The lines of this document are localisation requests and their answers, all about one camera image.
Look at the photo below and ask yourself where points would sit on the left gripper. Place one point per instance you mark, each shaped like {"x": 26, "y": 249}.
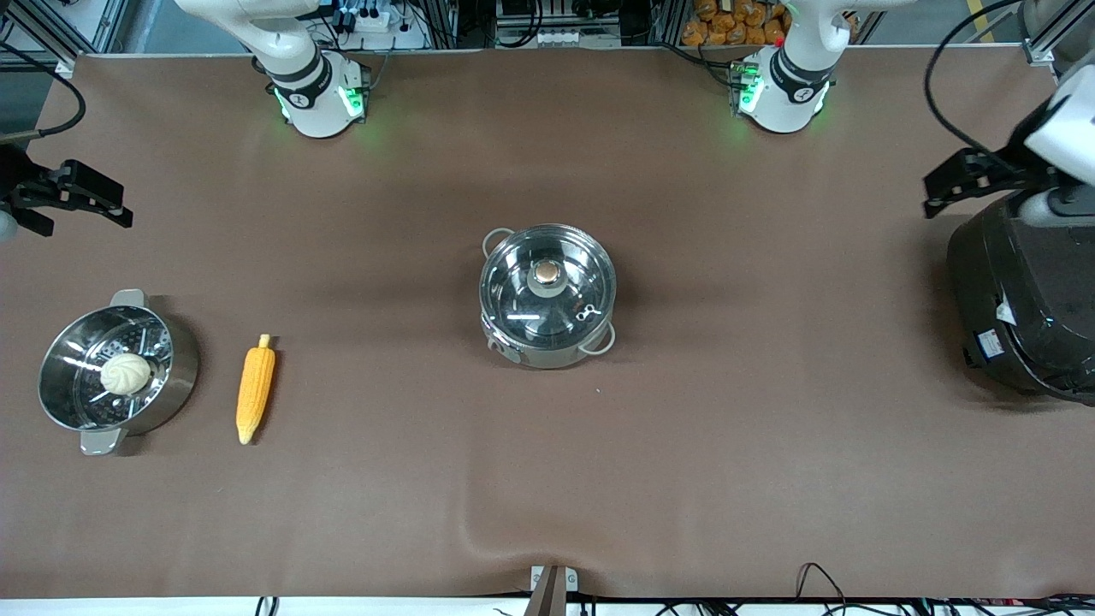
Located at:
{"x": 1012, "y": 164}

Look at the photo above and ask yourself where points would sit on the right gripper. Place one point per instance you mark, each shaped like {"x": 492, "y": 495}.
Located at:
{"x": 14, "y": 181}

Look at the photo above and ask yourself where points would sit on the yellow corn cob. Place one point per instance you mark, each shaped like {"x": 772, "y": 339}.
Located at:
{"x": 255, "y": 393}

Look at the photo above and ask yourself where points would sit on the glass pot lid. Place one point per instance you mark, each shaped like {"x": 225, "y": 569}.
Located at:
{"x": 547, "y": 274}

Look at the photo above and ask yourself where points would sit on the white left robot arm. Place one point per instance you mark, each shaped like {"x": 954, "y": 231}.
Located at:
{"x": 791, "y": 85}

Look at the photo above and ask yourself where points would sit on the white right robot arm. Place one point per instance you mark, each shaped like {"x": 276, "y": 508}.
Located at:
{"x": 308, "y": 85}

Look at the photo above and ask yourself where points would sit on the steel steamer pot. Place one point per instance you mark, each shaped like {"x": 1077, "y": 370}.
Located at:
{"x": 171, "y": 376}

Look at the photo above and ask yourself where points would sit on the black rice cooker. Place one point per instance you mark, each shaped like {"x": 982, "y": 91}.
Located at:
{"x": 1018, "y": 299}

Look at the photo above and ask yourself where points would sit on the white steamed bun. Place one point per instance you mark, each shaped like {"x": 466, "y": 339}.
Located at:
{"x": 126, "y": 374}

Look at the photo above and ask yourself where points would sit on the bag of orange buns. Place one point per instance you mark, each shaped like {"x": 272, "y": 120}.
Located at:
{"x": 736, "y": 24}

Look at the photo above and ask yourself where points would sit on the white power strip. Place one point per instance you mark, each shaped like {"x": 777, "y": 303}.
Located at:
{"x": 376, "y": 21}

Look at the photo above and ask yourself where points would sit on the small white socket strip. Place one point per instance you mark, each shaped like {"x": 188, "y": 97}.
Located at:
{"x": 560, "y": 38}

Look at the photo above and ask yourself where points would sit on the brown table mat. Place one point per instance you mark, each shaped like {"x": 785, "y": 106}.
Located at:
{"x": 547, "y": 479}

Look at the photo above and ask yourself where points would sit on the metal table clamp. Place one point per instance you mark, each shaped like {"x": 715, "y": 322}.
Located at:
{"x": 552, "y": 586}

